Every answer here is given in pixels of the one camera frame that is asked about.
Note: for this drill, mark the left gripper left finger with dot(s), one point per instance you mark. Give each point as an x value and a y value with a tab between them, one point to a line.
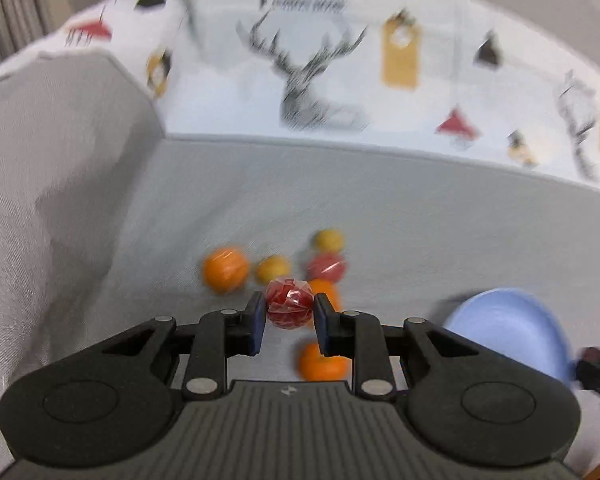
208	344

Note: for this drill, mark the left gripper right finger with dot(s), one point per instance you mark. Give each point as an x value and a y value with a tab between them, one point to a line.
419	345

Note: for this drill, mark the bare orange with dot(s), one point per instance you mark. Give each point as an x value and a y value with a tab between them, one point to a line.
312	366

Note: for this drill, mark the oval orange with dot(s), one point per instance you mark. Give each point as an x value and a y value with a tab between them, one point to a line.
329	289

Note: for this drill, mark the red fruit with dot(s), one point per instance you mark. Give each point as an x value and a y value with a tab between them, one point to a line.
327	266
289	303

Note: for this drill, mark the red fruit back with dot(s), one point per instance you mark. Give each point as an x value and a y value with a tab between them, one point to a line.
327	266

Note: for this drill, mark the yellow small fruit back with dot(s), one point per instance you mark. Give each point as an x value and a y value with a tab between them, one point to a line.
329	241

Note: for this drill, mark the yellow small fruit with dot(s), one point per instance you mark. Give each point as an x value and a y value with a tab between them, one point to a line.
329	241
270	268

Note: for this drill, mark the blue round plate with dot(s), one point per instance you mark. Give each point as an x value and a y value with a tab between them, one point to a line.
517	325

